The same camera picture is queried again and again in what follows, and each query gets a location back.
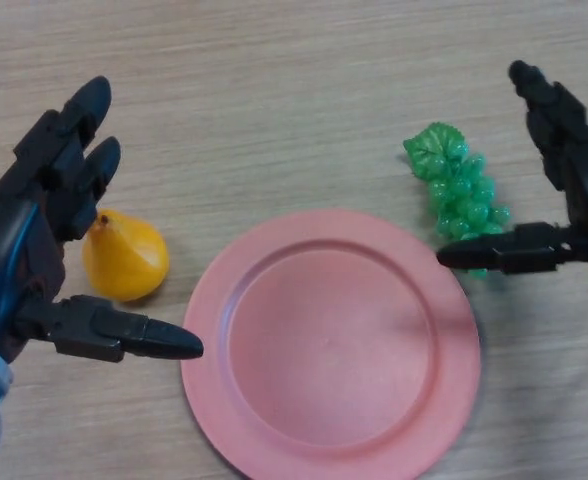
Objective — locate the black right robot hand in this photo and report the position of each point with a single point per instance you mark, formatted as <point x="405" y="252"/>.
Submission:
<point x="584" y="175"/>

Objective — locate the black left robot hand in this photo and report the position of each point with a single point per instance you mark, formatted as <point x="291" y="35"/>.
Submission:
<point x="14" y="235"/>

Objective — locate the green grapes bunch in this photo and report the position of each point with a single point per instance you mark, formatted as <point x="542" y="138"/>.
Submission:
<point x="454" y="180"/>

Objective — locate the pink round plate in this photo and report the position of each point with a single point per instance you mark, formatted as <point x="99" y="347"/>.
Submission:
<point x="331" y="345"/>

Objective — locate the yellow pear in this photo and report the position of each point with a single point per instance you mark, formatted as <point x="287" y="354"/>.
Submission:
<point x="126" y="260"/>

